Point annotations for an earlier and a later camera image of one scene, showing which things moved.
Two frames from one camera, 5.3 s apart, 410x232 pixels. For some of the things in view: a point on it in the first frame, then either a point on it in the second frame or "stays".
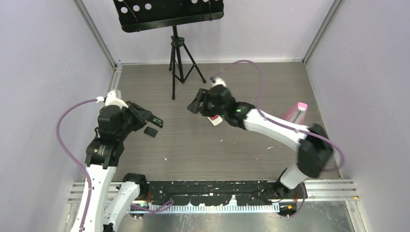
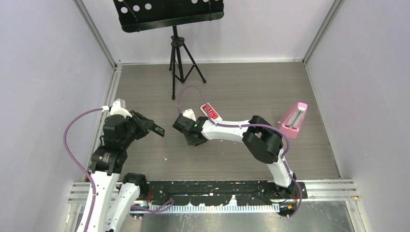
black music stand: x=137 y=15 stays
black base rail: x=205 y=193 stays
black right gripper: x=202 y=96 → x=191 y=142
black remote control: x=156 y=121 → x=158 y=130
